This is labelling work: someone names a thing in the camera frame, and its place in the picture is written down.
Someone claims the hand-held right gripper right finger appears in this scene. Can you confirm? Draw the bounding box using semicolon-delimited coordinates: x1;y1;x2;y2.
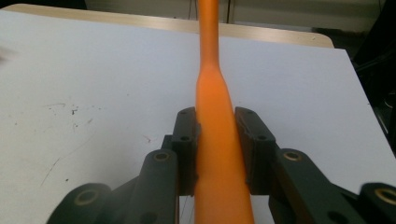
234;106;279;196

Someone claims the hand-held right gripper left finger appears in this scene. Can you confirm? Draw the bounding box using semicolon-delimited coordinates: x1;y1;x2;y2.
162;106;200;197

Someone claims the orange brush with grey bristles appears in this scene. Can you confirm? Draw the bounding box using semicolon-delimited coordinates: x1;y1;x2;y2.
193;0;256;224

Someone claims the wooden table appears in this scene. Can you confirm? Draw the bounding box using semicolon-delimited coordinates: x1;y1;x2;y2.
1;3;335;49

